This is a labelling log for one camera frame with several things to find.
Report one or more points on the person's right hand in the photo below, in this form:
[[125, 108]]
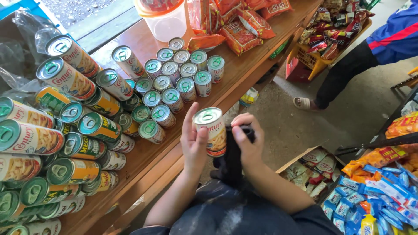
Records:
[[251, 148]]

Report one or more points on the person's left hand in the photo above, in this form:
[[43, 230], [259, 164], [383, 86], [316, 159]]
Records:
[[190, 147]]

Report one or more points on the black cloth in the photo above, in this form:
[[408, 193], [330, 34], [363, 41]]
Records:
[[230, 163]]

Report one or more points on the single white tuna can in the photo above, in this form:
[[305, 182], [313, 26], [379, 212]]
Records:
[[212, 130]]

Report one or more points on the yellow white packet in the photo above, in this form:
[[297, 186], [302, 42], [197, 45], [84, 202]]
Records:
[[249, 96]]

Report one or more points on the cluster of upright tin cans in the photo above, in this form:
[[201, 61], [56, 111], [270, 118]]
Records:
[[169, 88]]

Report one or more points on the cardboard carton of sachets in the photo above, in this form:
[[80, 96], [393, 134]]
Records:
[[312, 169]]

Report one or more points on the person's dark clothing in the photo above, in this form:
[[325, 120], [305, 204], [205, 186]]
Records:
[[235, 215]]

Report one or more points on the red box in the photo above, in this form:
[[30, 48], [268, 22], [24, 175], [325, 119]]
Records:
[[295, 71]]

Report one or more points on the green packets under table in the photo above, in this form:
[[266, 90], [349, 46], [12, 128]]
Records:
[[279, 49]]

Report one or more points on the heap of orange snack packets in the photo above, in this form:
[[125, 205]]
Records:
[[240, 32]]

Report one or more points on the clear jar with orange lid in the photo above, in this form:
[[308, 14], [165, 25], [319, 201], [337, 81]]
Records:
[[165, 19]]

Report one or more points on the heap of orange yellow sachets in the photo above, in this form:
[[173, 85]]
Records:
[[385, 155]]

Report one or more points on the heap of blue packets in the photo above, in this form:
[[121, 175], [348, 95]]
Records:
[[375, 202]]

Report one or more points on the yellow crate of snack packets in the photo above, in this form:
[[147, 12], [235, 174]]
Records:
[[326, 32]]

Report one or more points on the black metal rack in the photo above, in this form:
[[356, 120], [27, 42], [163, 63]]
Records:
[[392, 140]]

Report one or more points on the pile of lying tin cans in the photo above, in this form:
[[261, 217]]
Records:
[[49, 137]]

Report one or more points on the clear plastic bag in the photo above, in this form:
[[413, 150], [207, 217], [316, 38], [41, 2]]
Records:
[[26, 42]]

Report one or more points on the blue crate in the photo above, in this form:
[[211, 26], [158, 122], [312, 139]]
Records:
[[19, 6]]

